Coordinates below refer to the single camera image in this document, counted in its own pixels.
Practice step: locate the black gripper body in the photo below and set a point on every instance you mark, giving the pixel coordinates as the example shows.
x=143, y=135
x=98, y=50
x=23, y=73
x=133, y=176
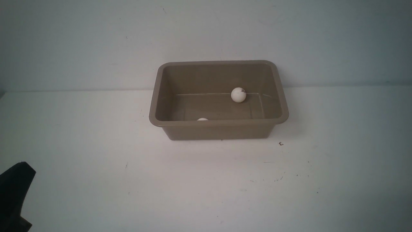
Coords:
x=14, y=185

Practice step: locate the white ping-pong ball with logo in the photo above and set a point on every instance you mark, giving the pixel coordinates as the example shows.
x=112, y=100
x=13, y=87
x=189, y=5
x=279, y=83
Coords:
x=238, y=95

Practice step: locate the tan plastic bin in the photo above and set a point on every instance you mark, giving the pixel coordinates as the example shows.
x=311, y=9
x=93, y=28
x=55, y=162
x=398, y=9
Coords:
x=186, y=91

